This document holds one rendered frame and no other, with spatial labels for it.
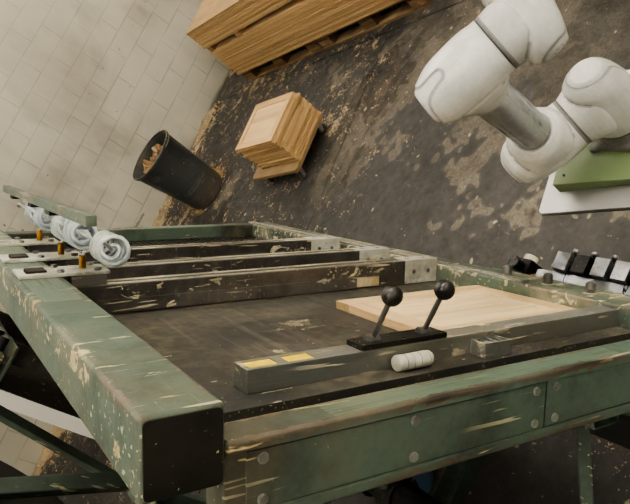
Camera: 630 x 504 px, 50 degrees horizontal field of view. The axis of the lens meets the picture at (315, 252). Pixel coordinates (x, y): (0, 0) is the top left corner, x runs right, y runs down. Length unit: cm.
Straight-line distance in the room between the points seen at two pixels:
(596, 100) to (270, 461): 139
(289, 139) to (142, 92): 264
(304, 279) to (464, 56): 74
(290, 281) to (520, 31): 84
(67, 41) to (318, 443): 634
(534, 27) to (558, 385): 68
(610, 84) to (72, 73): 565
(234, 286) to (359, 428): 89
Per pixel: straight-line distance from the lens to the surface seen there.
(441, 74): 143
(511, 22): 142
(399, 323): 147
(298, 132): 487
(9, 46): 683
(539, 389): 111
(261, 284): 175
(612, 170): 208
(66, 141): 677
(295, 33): 591
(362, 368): 119
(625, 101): 198
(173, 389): 81
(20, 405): 522
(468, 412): 102
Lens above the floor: 227
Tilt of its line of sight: 32 degrees down
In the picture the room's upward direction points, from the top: 57 degrees counter-clockwise
